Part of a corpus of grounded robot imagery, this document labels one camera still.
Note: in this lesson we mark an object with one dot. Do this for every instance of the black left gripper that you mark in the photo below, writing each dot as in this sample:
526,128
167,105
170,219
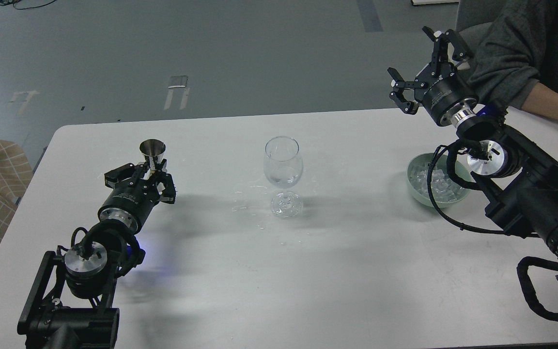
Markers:
131,204

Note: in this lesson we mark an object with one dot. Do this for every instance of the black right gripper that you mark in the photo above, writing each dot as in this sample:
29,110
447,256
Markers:
446,97

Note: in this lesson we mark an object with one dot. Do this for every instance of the steel cocktail jigger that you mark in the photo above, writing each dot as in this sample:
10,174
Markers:
153,152

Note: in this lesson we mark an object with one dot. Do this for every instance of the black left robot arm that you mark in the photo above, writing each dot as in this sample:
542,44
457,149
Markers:
70,304

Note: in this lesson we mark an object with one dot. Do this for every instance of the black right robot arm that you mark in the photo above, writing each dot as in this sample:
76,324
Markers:
519,179

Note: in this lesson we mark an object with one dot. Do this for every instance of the green bowl of ice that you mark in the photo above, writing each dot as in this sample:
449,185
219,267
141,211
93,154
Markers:
439,186

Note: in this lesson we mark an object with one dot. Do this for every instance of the clear wine glass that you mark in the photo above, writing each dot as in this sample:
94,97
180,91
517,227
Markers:
283,167

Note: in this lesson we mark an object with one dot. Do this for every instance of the seated person in grey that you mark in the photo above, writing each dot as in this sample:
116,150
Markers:
515,46

